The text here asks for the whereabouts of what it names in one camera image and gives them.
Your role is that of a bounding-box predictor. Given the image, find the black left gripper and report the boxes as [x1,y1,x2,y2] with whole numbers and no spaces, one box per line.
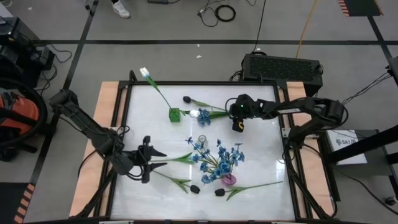
[132,136,168,184]

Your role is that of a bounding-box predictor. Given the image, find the black artificial tulip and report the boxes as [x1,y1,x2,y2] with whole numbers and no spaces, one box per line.
[152,169,201,195]
[182,95,227,112]
[214,180,284,202]

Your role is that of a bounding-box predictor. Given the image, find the green glass vase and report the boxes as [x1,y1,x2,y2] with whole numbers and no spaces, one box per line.
[169,107,182,123]

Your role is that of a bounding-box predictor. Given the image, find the pink ribbed glass vase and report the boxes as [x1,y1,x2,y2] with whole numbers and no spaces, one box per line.
[221,174,238,187]

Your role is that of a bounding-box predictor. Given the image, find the black perforated computer case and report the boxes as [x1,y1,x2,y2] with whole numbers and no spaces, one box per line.
[241,53,324,94]

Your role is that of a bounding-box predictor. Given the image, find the light wooden base board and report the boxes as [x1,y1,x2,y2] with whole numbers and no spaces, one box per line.
[68,80,335,218]

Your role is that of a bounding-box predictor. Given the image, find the white printed sign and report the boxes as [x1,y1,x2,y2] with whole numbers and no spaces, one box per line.
[326,129,368,166]

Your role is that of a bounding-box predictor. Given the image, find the black stand beam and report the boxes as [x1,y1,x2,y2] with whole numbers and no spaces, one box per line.
[323,124,398,164]

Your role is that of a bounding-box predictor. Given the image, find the orange and black vacuum cleaner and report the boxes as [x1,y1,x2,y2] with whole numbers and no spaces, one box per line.
[0,77,47,162]

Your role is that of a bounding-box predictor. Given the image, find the black striped floor mat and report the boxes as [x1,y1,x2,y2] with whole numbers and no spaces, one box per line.
[0,182,35,224]
[338,0,384,17]

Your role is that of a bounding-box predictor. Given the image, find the person's foot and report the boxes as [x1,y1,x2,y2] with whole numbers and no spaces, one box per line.
[111,0,131,19]

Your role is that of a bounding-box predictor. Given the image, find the black equipment case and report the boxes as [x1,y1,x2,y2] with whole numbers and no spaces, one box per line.
[0,17,56,88]

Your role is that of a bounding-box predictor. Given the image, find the black metal table frame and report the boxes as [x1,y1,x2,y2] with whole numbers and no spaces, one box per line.
[70,70,341,224]

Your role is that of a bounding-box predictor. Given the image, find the black power cable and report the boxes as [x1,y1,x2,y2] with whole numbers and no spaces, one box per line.
[251,0,267,53]

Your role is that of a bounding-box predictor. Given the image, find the coiled black cable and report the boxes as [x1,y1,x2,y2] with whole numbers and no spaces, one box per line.
[214,4,237,22]

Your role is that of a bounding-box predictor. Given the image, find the yellow cable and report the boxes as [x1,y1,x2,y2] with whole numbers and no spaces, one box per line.
[295,0,318,59]

